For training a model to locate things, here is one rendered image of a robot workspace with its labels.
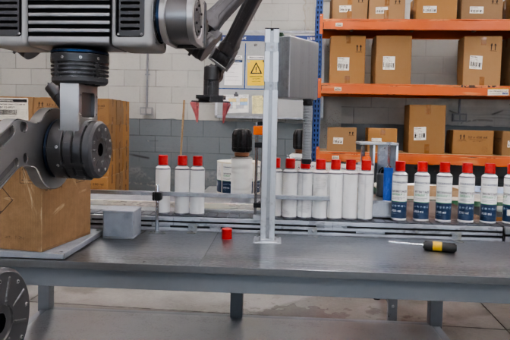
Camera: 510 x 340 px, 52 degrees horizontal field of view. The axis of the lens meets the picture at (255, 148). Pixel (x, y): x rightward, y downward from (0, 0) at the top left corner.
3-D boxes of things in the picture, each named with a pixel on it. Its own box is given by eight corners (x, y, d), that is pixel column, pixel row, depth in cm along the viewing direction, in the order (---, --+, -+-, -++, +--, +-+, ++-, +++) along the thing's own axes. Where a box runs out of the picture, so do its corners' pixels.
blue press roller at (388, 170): (390, 211, 184) (391, 165, 184) (392, 212, 181) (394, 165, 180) (381, 211, 185) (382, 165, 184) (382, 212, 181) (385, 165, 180)
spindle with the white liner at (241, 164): (252, 201, 213) (253, 128, 212) (251, 205, 204) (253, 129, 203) (231, 200, 214) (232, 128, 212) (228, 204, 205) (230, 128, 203)
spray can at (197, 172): (205, 213, 184) (206, 155, 183) (203, 215, 179) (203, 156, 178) (190, 212, 184) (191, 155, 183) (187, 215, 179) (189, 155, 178)
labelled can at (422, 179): (426, 219, 180) (428, 161, 179) (430, 222, 175) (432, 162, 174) (410, 219, 180) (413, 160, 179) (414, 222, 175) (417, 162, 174)
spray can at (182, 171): (190, 212, 184) (191, 155, 183) (187, 215, 179) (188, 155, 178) (175, 212, 185) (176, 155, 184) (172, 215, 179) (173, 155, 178)
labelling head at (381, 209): (390, 212, 194) (392, 143, 192) (398, 218, 181) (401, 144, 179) (352, 210, 194) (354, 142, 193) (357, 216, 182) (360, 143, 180)
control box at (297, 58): (317, 99, 173) (319, 42, 172) (288, 97, 160) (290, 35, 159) (292, 100, 179) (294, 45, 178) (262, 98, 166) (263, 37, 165)
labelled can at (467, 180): (470, 221, 179) (472, 162, 178) (475, 224, 174) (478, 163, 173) (454, 221, 180) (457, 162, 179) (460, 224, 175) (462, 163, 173)
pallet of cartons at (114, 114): (133, 226, 581) (134, 102, 574) (114, 243, 499) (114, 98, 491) (26, 224, 581) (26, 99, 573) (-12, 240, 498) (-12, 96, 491)
